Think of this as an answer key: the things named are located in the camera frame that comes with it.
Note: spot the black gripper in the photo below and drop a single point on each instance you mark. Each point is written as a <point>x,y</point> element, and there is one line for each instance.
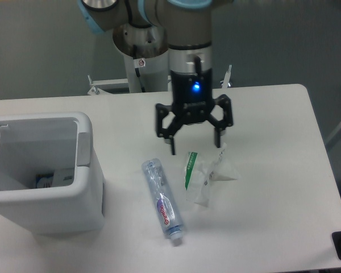
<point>191,94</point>

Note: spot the clear plastic wrapper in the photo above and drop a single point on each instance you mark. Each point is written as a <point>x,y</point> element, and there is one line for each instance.
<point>200,172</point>

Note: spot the clear plastic water bottle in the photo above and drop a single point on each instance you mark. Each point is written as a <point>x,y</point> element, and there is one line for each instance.
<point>166,208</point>

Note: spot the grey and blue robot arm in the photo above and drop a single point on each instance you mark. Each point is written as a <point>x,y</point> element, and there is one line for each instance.
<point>184,21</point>

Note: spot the blue and white trash box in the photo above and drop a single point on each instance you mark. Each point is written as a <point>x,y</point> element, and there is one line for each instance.
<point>60,178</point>

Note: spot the white plastic trash can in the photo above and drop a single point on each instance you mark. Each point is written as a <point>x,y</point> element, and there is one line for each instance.
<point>40,143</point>

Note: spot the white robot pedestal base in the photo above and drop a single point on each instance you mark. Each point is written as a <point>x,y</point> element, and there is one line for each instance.
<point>149,58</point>

